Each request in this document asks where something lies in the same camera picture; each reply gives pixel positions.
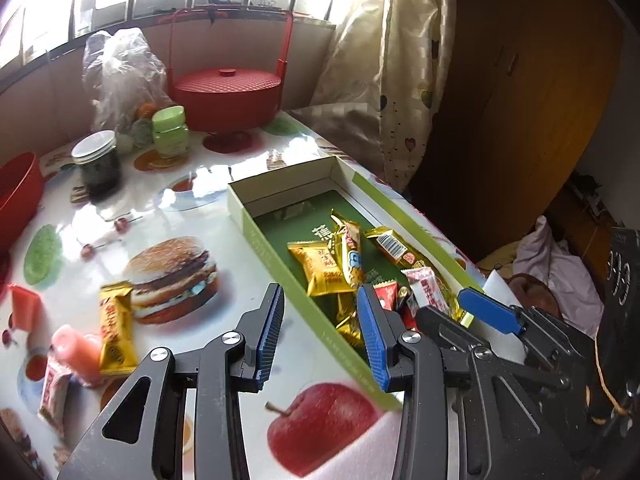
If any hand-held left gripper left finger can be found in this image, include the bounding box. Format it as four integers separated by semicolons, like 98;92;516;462
56;282;286;480

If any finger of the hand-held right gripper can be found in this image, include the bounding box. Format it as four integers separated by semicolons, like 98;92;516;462
415;306;571;393
457;287;598;396

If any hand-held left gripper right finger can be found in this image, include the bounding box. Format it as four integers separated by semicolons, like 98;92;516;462
356;284;593;480

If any gold snack packet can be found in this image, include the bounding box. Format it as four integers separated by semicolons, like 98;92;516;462
334;292;368;348

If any pink white snack packet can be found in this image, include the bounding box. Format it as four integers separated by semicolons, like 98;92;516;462
402;266;458;313

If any small red black snack packet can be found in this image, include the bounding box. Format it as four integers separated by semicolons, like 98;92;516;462
397;285;421;326

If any wide yellow snack packet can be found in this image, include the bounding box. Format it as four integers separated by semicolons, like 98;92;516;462
287;241;353;297

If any long gold snack bar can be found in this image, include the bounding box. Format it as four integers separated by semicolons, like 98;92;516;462
330;210;366;286
365;227;426;268

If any green cardboard box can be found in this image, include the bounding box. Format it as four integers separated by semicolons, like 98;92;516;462
227;156;486;413

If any white foam sheet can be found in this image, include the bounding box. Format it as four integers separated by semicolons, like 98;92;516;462
482;269;526;311

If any pink cloth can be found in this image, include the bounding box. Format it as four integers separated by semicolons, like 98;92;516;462
512;215;606;336

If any small yellow snack packet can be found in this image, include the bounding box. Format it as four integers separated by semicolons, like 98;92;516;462
98;281;140;373

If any pink jelly cup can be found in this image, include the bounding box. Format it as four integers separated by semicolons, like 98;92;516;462
51;324;103;386

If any beige cloth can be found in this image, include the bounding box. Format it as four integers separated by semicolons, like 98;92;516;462
290;102;386;181

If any brown wooden wardrobe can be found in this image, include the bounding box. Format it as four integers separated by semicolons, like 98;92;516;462
410;0;631;261

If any green plastic jar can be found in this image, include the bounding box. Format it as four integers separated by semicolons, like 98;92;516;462
151;106;190;155

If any white striped snack packet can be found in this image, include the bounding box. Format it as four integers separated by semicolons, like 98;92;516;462
39;355;73;423

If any dark jar with white lid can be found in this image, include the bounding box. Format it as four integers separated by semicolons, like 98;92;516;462
71;130;122;196

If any orange jelly cup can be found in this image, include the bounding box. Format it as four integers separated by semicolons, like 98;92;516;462
7;284;42;333

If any cream patterned curtain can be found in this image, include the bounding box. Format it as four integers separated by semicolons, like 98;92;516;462
310;0;458;193

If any red oval bowl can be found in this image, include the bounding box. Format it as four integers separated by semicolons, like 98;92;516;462
0;152;46;256

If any clear plastic bag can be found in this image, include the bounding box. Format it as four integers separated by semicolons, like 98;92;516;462
81;28;168;151

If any yellow cord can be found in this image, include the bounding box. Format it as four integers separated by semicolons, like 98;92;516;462
592;332;631;416

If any red lidded basket with handle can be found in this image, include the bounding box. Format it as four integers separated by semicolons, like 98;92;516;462
160;5;296;133

